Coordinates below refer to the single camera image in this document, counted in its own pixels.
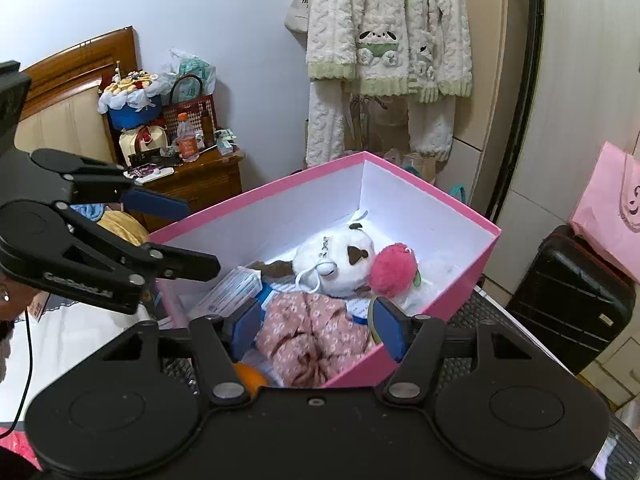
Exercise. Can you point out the wooden nightstand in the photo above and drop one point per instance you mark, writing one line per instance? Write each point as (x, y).
(210, 185)

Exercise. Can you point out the white bed sheet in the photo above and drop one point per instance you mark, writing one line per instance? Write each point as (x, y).
(75, 340)

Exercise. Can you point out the orange drink bottle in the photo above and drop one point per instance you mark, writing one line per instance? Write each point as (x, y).
(188, 147)

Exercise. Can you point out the beige hanging tote bag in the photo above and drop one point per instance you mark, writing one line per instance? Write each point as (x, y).
(297, 10)

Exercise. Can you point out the crumpled printed plastic bag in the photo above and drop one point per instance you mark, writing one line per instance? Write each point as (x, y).
(192, 65)

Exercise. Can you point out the pink tote bag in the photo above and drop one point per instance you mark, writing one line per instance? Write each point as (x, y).
(605, 210)

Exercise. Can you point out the black suitcase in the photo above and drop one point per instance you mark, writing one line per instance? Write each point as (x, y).
(565, 300)

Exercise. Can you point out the pink cardboard box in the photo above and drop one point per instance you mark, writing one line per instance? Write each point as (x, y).
(280, 220)

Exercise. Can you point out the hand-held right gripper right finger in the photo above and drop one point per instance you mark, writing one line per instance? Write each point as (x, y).
(390, 330)

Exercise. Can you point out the pink fluffy pompom toy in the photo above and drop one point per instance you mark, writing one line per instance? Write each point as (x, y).
(392, 270)

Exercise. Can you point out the black curved pole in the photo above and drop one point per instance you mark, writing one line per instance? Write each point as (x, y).
(526, 90)

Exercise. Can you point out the cream gift box with ribbon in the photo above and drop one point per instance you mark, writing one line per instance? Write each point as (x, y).
(132, 145)

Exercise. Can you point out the red patterned cloth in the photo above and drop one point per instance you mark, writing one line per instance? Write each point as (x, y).
(17, 447)

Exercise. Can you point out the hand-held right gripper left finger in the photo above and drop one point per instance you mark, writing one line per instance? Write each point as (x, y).
(246, 325)

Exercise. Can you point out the white fuzzy cardigan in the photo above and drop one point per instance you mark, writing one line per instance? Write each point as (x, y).
(340, 20)

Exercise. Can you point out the brown glass bottle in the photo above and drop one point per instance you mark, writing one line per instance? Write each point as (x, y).
(207, 132)

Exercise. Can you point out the pink floral fabric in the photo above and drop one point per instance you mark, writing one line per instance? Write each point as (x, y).
(310, 330)

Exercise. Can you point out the orange ball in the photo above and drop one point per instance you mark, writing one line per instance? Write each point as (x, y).
(247, 377)

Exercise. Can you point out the cream wardrobe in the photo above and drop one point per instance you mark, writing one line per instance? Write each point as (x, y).
(575, 85)

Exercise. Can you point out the white fuzzy pants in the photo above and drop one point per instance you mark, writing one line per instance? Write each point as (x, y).
(325, 130)

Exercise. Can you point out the white plush dog toy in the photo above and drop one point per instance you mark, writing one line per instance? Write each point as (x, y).
(340, 260)

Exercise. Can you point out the blue wrapped flower bouquet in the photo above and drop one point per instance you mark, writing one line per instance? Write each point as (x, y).
(132, 110)

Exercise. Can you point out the blue and white packet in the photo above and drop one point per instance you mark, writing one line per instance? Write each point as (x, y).
(235, 290)

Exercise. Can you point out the wooden bed headboard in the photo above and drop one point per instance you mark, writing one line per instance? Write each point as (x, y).
(75, 120)

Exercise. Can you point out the checkered basket bag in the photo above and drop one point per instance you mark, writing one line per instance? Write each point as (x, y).
(195, 107)

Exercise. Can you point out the person's left hand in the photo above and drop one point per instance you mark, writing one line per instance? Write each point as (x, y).
(7, 292)

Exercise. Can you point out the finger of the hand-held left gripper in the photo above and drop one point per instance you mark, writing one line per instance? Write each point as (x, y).
(190, 265)
(155, 202)

